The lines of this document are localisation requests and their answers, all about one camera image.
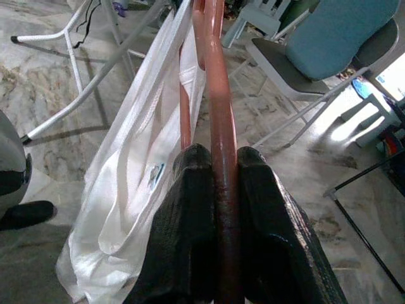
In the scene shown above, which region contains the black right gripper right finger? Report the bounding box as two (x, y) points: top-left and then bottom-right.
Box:
(235, 146), (349, 304)

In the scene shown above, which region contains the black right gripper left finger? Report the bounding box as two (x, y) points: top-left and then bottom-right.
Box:
(125, 142), (219, 304)

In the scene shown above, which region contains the white shirt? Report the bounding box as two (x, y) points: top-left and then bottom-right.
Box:
(55, 0), (206, 304)

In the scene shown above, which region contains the pink plastic hanger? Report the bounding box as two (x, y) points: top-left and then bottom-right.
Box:
(177, 0), (246, 304)

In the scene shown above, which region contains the pale blue kids chair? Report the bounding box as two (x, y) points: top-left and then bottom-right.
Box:
(221, 0), (292, 48)
(328, 91), (396, 148)

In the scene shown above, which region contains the grey folding chair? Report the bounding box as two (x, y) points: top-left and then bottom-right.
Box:
(227, 17), (399, 149)

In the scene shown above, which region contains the blue cushion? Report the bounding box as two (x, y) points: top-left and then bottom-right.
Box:
(286, 0), (393, 82)

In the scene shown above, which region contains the white folding table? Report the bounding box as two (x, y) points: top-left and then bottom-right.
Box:
(11, 0), (171, 146)

